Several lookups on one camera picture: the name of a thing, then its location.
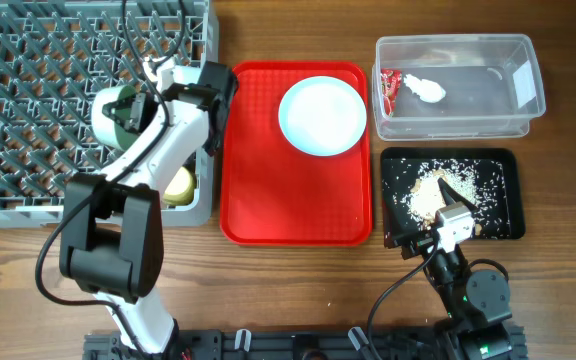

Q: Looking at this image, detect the green plastic bowl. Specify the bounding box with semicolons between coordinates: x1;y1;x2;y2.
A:
91;85;138;151

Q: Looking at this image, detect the food scraps and rice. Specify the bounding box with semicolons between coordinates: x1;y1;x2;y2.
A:
392;158;509;236

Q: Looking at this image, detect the yellow plastic cup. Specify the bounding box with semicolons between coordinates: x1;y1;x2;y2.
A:
162;167;197;206

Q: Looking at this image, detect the white tissue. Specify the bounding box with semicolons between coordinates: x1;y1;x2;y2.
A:
403;74;446;103

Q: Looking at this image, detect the red snack wrapper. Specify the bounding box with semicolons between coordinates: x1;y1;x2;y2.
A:
380;68;402;116

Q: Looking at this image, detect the large light blue plate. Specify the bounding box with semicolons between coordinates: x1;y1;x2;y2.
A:
278;76;367;157

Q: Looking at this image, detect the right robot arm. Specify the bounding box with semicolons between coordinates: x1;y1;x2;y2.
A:
390;177;515;359

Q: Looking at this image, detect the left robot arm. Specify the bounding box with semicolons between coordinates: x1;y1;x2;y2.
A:
59;61;238;359

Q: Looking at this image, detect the grey dishwasher rack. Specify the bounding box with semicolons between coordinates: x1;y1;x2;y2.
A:
0;0;219;228

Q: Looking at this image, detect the black plastic tray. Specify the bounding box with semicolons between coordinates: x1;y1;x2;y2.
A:
380;147;526;248

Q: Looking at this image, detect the clear plastic bin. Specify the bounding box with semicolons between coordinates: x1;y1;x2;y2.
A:
372;34;546;141

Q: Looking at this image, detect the red plastic tray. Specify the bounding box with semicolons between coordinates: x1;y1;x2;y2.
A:
220;61;373;247

